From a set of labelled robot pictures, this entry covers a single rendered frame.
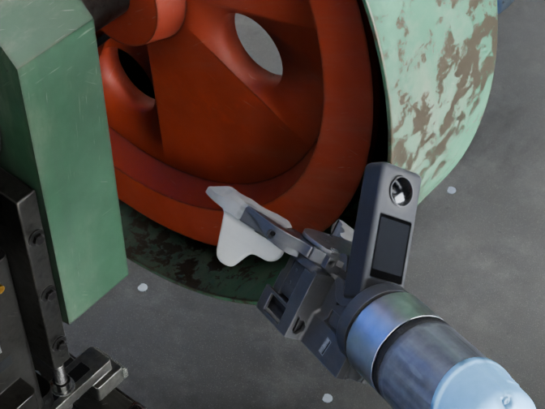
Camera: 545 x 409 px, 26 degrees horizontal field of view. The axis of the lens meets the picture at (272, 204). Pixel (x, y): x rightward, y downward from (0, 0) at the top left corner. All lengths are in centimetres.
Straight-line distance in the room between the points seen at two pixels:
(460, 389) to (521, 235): 207
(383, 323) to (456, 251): 194
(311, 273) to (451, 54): 27
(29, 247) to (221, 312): 149
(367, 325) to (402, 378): 6
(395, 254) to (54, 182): 39
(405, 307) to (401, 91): 24
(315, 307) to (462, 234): 191
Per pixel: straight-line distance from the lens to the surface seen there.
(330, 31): 112
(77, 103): 116
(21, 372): 141
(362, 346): 90
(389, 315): 90
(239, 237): 101
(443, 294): 274
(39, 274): 127
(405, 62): 106
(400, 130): 108
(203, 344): 263
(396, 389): 87
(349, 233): 108
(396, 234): 96
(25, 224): 121
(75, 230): 126
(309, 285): 97
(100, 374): 169
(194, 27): 132
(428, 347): 87
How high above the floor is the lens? 211
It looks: 47 degrees down
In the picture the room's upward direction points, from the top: straight up
